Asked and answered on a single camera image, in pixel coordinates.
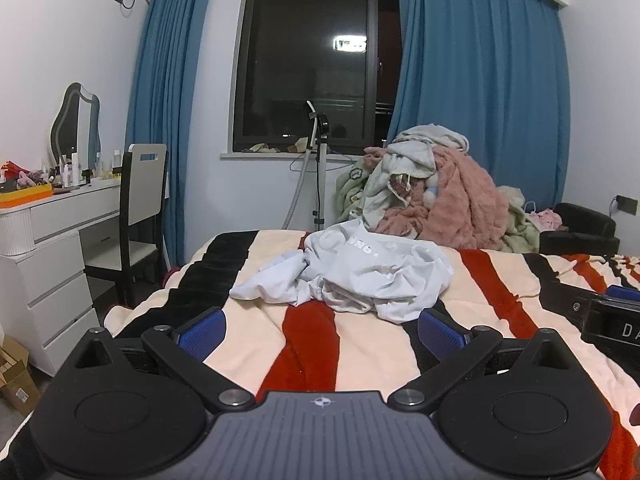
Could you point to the dark framed window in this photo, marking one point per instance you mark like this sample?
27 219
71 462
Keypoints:
300 85

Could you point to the group of cosmetic bottles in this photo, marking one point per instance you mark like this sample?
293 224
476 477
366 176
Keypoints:
75 167

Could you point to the orange tray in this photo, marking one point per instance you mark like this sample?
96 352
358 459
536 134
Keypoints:
25 196

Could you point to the red black cream striped blanket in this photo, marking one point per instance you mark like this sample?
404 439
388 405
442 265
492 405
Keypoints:
350 345

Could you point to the white garment steamer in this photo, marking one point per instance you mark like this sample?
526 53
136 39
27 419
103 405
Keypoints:
322 180

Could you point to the black and white chair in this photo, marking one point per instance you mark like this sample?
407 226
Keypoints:
145 185

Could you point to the white dressing table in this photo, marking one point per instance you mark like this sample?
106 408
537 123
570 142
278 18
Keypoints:
55 280

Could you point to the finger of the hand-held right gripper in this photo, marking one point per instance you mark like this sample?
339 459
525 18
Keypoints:
622 293
565 297

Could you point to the small pink cloth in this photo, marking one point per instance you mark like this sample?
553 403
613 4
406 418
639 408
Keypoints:
547 219

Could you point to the wavy framed mirror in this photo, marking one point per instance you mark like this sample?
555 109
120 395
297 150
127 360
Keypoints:
75 120

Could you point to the crumpled beige cloth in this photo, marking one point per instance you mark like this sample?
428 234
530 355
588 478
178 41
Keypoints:
299 145
262 148

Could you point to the green patterned blanket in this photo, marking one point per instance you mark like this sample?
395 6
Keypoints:
352 185

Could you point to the pale green cloth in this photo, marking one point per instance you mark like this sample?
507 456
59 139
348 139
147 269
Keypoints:
520 230

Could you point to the pink fluffy blanket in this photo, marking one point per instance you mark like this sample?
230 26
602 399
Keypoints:
465 195

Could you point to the black armchair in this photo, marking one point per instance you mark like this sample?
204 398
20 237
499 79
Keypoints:
585 225

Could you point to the red bag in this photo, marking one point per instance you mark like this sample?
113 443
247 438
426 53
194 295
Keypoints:
10 170

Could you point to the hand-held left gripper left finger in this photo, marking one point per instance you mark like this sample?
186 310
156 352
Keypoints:
202 332

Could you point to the cardboard box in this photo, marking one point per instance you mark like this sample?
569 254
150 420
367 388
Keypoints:
20 390

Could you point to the white t-shirt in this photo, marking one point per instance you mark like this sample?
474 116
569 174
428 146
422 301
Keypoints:
360 270

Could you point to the black wall socket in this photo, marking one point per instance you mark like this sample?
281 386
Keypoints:
627 204

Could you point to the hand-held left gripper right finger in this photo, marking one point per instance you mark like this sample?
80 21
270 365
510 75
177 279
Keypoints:
440 332

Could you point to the grey white garment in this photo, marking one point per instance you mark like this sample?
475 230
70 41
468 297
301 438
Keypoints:
415 152

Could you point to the blue curtain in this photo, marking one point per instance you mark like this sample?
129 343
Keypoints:
165 110
475 60

